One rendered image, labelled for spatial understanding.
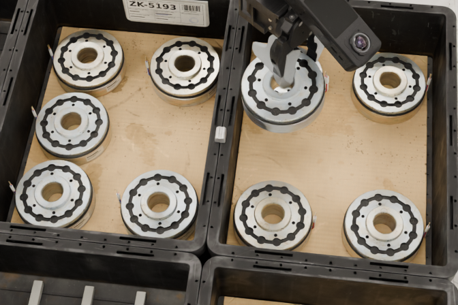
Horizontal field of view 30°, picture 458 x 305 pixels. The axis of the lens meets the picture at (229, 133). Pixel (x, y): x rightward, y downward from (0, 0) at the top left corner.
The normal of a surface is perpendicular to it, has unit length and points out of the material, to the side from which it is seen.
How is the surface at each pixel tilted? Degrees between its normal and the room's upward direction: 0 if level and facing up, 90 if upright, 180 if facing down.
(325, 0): 29
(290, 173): 0
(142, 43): 0
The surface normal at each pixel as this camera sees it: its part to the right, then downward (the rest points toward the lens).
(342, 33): 0.34, -0.17
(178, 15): -0.12, 0.87
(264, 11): -0.69, 0.64
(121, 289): -0.03, -0.49
